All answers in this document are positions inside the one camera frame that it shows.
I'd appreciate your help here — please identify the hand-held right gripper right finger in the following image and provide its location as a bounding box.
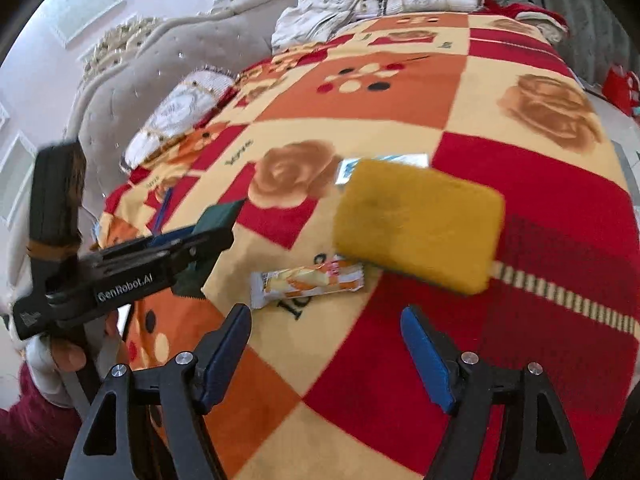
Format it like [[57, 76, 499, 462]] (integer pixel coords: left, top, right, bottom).
[[400, 305, 588, 480]]

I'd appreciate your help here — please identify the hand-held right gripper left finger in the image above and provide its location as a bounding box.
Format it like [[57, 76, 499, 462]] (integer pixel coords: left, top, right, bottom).
[[62, 304, 252, 480]]

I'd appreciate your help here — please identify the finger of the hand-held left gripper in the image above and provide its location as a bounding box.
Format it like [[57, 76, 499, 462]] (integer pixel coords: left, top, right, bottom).
[[95, 226, 198, 261], [164, 229, 236, 288]]

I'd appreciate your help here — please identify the dark green packet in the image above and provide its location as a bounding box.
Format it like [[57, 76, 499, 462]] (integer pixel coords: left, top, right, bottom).
[[172, 199, 248, 303]]

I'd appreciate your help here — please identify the yellow sponge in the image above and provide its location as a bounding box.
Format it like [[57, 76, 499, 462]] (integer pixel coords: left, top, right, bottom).
[[332, 159, 506, 295]]

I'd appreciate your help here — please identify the person's left forearm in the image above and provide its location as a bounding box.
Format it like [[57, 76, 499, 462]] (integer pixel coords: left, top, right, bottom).
[[0, 332, 85, 480]]

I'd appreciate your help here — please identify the person's left hand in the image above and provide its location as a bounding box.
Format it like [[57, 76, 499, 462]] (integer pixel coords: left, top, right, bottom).
[[51, 341, 87, 373]]

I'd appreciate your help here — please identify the blue pen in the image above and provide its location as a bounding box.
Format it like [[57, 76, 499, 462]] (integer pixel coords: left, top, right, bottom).
[[150, 187, 174, 237]]

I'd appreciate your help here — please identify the white orange snack wrapper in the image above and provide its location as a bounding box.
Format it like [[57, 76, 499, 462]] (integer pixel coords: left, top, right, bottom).
[[250, 255, 364, 310]]

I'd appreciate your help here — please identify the red orange printed blanket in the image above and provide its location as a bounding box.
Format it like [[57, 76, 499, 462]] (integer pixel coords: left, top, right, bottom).
[[95, 10, 640, 480]]

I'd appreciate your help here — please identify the white striped round-print pillow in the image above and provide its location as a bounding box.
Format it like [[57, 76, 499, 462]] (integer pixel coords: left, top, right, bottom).
[[122, 67, 237, 169]]

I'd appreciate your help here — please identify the blue white shiny packet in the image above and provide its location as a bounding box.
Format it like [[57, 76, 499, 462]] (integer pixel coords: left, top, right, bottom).
[[335, 154, 431, 187]]

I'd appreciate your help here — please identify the grey tufted headboard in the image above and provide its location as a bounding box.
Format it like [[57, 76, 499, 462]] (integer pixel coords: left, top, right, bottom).
[[65, 0, 301, 171]]

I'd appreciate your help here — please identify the white floral folded quilt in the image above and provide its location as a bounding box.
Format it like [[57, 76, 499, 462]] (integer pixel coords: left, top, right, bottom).
[[271, 2, 352, 54]]

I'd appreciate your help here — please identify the red gift bag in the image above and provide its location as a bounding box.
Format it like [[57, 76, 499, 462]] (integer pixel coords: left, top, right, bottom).
[[602, 65, 640, 117]]

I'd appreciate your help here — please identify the red cloth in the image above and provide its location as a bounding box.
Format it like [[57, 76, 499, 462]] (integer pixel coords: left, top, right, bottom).
[[485, 2, 571, 42]]

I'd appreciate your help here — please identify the green patterned curtain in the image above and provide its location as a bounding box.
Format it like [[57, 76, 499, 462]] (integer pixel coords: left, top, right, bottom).
[[520, 0, 640, 88]]

